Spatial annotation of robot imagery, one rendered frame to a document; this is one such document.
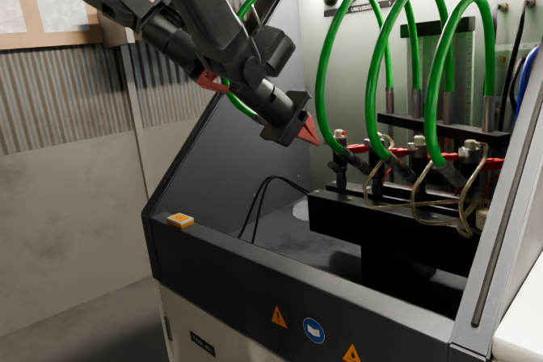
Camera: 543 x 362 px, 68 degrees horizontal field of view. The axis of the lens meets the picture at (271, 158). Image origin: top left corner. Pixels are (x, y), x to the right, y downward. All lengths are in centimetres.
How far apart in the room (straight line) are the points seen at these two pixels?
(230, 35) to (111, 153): 190
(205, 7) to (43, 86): 185
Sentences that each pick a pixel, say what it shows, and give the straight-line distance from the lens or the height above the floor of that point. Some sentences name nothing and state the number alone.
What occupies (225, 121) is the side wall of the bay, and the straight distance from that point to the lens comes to 98.
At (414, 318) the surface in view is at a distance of 53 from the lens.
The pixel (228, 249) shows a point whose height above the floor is 95.
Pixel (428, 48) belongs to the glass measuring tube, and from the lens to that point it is 96.
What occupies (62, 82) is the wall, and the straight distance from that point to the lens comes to 234.
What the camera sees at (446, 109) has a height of 113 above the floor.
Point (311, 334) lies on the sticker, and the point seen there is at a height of 87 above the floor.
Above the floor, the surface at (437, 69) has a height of 122.
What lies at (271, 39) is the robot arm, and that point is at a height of 128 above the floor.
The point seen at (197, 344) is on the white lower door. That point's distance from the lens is 94.
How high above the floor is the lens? 126
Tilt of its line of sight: 15 degrees down
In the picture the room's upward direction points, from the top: 6 degrees counter-clockwise
